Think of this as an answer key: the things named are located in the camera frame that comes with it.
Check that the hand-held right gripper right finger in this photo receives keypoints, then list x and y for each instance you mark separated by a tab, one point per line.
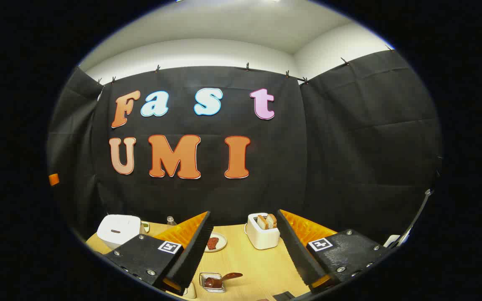
297	255

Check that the black backdrop cloth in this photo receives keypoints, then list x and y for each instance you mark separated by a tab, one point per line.
329	146

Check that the white toaster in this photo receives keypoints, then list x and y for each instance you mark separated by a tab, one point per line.
262	238

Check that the white rice cooker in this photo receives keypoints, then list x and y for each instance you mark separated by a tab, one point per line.
117	230

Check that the clear plastic water bottle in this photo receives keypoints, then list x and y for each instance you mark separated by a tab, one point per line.
171	220

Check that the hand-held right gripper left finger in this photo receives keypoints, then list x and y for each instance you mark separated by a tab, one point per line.
195	255

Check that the dark wooden spoon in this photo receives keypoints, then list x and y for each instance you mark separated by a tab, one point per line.
224	277

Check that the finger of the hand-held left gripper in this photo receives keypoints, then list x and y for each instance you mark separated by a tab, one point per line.
53	179

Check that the small white green object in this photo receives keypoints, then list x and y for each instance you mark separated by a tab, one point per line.
145	227

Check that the white oval plate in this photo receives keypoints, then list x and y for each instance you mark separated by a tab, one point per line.
221	242

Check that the red meat piece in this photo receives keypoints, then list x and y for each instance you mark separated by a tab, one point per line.
212	243

